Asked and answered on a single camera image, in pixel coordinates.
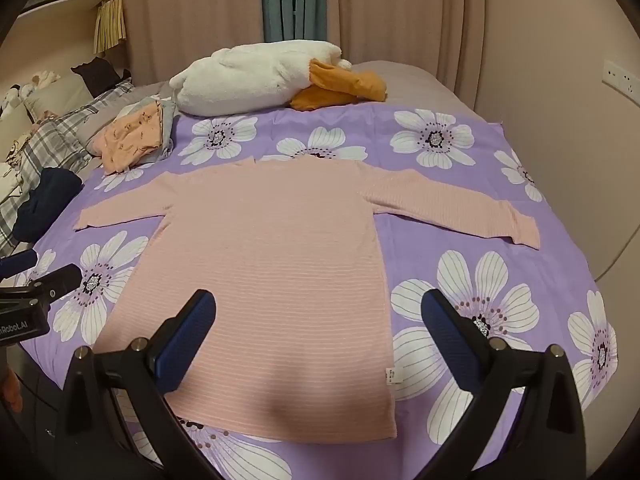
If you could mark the purple floral blanket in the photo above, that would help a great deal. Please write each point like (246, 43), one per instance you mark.
(450, 200)

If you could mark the black cloth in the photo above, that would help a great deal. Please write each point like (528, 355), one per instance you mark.
(100, 75)

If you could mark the orange printed folded garment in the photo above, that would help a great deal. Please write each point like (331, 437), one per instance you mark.
(130, 137)

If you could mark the grey folded garment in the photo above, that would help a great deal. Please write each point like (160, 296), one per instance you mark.
(169, 130)

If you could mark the teal curtain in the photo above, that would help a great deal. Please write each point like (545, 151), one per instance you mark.
(295, 0)

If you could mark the white wall socket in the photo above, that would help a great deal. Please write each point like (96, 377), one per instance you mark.
(622, 79)

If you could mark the grey bed sheet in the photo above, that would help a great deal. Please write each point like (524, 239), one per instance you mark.
(420, 85)

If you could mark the plaid pillow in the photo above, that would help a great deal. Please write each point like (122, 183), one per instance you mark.
(55, 135)

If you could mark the white goose plush toy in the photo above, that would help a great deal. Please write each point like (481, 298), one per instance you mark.
(250, 77)

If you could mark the pink curtain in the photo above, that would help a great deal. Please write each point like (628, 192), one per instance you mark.
(410, 10)

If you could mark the navy cloth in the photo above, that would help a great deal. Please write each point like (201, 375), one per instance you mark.
(47, 200)

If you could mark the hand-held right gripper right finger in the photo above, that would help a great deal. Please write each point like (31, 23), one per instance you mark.
(452, 342)

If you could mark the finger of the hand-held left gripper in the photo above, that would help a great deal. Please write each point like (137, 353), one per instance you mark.
(17, 262)
(55, 280)

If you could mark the small plush toys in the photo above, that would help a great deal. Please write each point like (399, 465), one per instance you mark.
(25, 92)

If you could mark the yellow hanging fabric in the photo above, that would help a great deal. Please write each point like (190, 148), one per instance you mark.
(110, 25)

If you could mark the pink striped long-sleeve shirt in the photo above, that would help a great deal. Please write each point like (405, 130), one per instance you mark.
(280, 260)

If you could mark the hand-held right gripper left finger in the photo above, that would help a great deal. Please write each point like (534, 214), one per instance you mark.
(185, 342)

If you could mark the wall shelf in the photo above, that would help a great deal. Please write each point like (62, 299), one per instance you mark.
(65, 2)

